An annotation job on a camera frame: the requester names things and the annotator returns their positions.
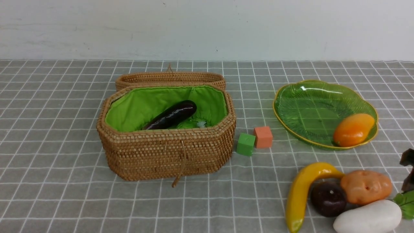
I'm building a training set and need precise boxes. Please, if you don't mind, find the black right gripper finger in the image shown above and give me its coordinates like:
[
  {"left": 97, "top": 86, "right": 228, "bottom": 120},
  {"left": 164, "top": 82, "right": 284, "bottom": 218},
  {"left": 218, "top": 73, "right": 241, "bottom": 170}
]
[
  {"left": 400, "top": 149, "right": 414, "bottom": 167},
  {"left": 402, "top": 168, "right": 414, "bottom": 192}
]

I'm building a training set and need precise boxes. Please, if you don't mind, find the white radish with leaves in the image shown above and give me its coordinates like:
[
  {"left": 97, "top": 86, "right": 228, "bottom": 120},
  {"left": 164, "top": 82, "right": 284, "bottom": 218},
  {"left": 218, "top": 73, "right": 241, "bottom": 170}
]
[{"left": 333, "top": 191, "right": 414, "bottom": 233}]

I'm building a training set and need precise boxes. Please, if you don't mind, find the brown potato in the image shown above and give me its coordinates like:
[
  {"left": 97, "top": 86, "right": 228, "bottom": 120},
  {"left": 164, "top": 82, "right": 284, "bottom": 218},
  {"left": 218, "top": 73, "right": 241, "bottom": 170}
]
[{"left": 340, "top": 170, "right": 393, "bottom": 205}]

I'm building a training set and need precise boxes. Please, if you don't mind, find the orange mango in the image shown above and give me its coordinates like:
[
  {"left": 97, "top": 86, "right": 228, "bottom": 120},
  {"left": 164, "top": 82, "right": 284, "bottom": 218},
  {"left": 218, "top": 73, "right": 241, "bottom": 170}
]
[{"left": 333, "top": 113, "right": 376, "bottom": 147}]

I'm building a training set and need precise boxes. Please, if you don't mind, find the dark purple passion fruit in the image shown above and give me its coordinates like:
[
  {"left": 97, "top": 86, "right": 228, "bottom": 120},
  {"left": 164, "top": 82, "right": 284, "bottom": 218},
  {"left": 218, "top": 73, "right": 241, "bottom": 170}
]
[{"left": 310, "top": 181, "right": 347, "bottom": 218}]

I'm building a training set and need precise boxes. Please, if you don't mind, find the yellow banana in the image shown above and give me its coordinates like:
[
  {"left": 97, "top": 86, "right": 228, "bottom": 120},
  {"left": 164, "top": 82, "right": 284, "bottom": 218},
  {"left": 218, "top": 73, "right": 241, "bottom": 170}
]
[{"left": 285, "top": 162, "right": 345, "bottom": 233}]

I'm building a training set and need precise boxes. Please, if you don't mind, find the green bitter gourd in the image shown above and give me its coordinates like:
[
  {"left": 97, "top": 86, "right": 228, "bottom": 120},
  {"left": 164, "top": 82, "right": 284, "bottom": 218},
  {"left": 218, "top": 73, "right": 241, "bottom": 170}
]
[{"left": 177, "top": 118, "right": 207, "bottom": 129}]

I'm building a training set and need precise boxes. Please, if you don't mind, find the dark purple eggplant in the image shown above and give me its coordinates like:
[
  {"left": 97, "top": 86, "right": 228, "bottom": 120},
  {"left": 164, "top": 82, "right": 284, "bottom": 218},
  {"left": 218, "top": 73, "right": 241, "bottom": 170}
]
[{"left": 142, "top": 100, "right": 198, "bottom": 130}]

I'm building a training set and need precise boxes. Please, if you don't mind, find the green glass leaf plate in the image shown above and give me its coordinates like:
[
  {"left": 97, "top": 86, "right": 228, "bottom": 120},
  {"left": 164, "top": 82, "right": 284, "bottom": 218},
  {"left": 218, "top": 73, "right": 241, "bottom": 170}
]
[{"left": 273, "top": 80, "right": 378, "bottom": 150}]

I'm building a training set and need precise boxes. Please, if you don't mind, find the orange foam cube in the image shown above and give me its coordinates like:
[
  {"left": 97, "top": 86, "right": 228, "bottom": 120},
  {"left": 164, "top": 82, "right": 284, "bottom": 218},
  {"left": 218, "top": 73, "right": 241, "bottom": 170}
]
[{"left": 253, "top": 126, "right": 273, "bottom": 148}]

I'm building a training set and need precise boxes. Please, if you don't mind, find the green foam cube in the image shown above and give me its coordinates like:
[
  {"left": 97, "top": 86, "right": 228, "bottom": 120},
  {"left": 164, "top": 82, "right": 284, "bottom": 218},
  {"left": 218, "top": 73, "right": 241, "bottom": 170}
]
[{"left": 236, "top": 133, "right": 256, "bottom": 157}]

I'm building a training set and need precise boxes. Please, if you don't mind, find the woven rattan basket green lining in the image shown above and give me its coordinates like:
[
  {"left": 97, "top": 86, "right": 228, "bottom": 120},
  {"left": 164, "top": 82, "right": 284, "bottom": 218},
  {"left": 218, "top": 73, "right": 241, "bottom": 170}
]
[{"left": 96, "top": 83, "right": 236, "bottom": 187}]

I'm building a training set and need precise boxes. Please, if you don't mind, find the woven rattan basket lid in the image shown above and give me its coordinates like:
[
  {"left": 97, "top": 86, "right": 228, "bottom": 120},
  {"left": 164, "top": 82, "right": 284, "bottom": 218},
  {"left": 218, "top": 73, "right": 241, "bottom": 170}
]
[{"left": 115, "top": 64, "right": 226, "bottom": 91}]

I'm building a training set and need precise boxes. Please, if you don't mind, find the grey checked tablecloth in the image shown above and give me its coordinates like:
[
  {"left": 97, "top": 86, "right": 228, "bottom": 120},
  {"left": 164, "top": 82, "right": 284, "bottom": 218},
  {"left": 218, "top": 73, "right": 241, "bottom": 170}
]
[{"left": 0, "top": 60, "right": 414, "bottom": 233}]

